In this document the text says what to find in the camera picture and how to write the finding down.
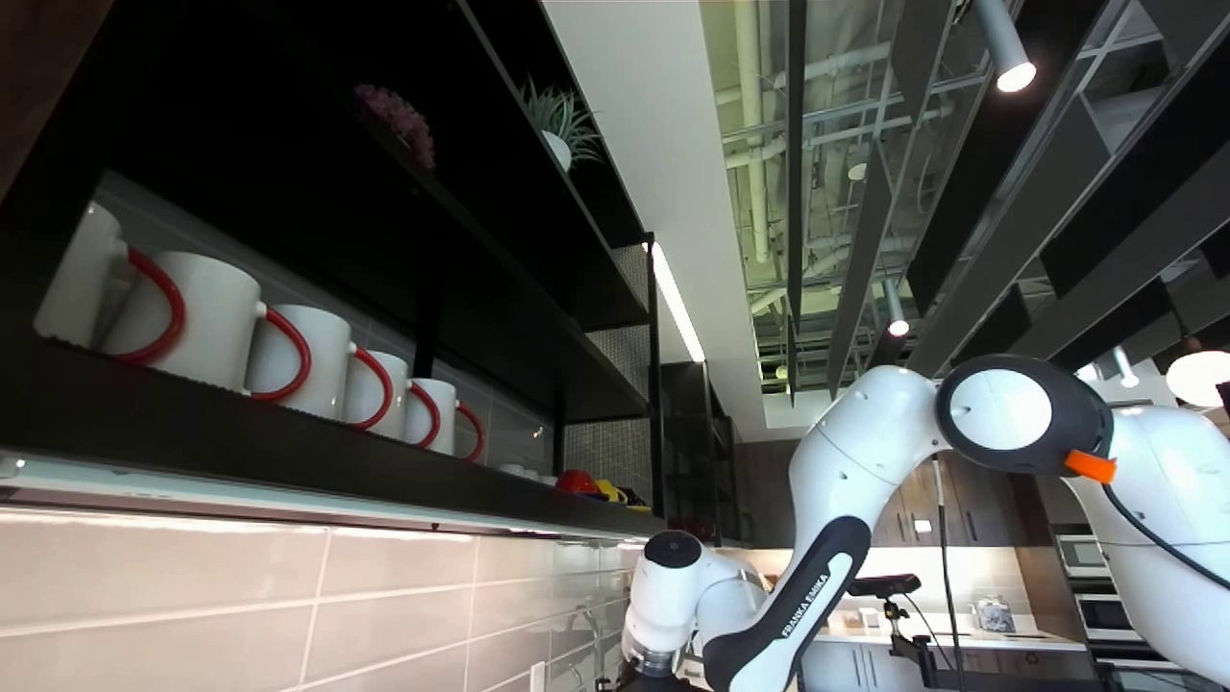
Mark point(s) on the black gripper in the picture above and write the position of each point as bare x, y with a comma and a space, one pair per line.
648, 672

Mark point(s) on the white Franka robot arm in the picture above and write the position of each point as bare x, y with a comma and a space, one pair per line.
885, 435

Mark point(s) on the yellow shelf item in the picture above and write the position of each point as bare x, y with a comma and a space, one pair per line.
613, 492

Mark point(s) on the red shelf item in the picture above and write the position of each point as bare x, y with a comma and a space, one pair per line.
578, 480

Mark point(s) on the under-shelf light strip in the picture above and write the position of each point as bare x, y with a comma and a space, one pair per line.
254, 492

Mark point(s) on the chrome kitchen faucet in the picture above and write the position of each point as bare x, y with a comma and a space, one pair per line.
598, 633

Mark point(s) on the blue white ceramic jar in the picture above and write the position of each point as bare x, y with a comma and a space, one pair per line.
992, 617

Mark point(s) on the dark kitchen island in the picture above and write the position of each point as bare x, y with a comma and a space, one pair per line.
1013, 665

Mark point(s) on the dark wood kitchen cabinets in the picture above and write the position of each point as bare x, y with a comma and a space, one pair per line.
1000, 514

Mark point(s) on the small ceiling spotlight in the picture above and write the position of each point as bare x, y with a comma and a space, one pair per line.
1124, 369
897, 315

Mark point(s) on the stainless built-in microwave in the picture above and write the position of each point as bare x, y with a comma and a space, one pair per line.
1079, 556

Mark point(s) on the stainless built-in oven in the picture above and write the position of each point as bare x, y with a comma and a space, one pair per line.
1099, 617

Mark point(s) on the green plant white pot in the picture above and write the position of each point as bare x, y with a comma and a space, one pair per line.
558, 128

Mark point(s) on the purple flower decoration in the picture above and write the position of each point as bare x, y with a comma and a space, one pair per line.
397, 123

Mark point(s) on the round white pendant lamp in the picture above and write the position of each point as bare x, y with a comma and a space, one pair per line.
1202, 378

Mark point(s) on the large ceiling spotlight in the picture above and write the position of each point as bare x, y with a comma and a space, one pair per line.
1004, 50

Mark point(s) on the black camera on tripod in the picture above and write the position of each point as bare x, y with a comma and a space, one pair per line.
885, 585

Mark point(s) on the dark wall shelf unit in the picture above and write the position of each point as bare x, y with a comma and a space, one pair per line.
254, 435

